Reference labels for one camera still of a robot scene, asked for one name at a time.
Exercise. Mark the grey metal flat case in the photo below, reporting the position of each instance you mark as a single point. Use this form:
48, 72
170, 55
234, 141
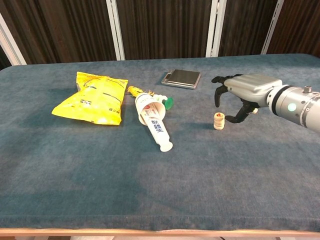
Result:
183, 77

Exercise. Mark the white paper cup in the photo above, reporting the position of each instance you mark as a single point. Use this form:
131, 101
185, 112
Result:
145, 98

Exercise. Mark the white metal frame post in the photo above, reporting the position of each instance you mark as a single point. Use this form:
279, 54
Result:
271, 30
116, 32
10, 42
215, 30

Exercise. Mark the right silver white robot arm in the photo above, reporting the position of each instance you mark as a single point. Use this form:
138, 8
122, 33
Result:
300, 107

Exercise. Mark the wooden table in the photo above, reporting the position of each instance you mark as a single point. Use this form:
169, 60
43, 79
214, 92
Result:
75, 232

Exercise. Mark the small bottle green cap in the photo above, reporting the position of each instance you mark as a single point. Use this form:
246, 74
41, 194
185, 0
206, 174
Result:
169, 103

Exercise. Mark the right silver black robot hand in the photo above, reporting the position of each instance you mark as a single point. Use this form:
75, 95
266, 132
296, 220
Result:
250, 87

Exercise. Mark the yellow snack bag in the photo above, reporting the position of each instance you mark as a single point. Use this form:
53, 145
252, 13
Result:
95, 102

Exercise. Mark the blue table cloth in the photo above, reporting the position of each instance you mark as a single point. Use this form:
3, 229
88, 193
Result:
100, 175

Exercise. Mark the white tube blue text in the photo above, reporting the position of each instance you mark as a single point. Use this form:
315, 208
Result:
158, 130

